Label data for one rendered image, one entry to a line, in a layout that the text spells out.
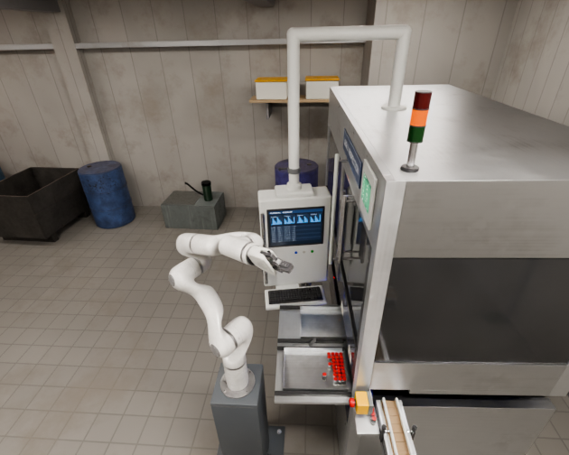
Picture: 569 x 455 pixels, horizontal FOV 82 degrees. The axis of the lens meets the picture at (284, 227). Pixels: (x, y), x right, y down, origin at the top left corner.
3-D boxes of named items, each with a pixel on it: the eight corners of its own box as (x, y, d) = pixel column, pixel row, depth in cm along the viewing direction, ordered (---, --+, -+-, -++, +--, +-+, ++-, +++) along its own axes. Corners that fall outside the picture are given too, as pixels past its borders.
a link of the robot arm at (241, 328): (218, 362, 171) (211, 329, 159) (243, 339, 183) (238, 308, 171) (234, 375, 165) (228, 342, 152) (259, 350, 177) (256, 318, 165)
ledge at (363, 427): (380, 409, 167) (381, 406, 166) (387, 436, 156) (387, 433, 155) (352, 408, 167) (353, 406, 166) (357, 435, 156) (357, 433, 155)
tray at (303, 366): (341, 351, 195) (341, 348, 193) (347, 393, 172) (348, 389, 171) (284, 350, 196) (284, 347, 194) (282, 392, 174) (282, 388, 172)
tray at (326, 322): (349, 310, 224) (350, 306, 222) (356, 340, 201) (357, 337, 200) (300, 310, 225) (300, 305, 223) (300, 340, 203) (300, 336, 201)
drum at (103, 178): (143, 210, 546) (128, 159, 501) (125, 229, 495) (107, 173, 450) (108, 210, 550) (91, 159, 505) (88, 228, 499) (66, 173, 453)
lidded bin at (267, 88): (288, 95, 440) (288, 77, 429) (287, 99, 412) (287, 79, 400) (258, 95, 443) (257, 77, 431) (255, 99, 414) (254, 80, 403)
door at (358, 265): (348, 290, 192) (357, 199, 162) (360, 351, 155) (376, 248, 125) (347, 290, 192) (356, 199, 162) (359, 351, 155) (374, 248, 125)
